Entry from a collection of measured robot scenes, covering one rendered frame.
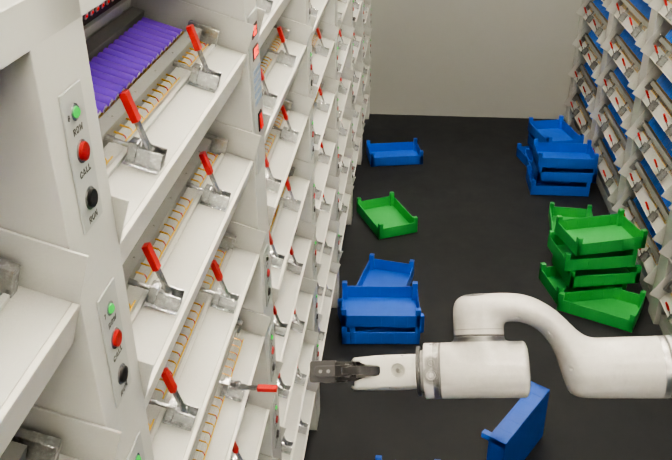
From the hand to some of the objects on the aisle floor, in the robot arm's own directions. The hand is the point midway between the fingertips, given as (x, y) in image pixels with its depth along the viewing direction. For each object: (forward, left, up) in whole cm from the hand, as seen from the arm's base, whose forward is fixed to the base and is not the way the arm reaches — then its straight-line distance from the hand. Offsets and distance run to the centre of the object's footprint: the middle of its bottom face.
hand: (322, 372), depth 122 cm
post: (+22, +40, -107) cm, 117 cm away
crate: (-46, -92, -108) cm, 149 cm away
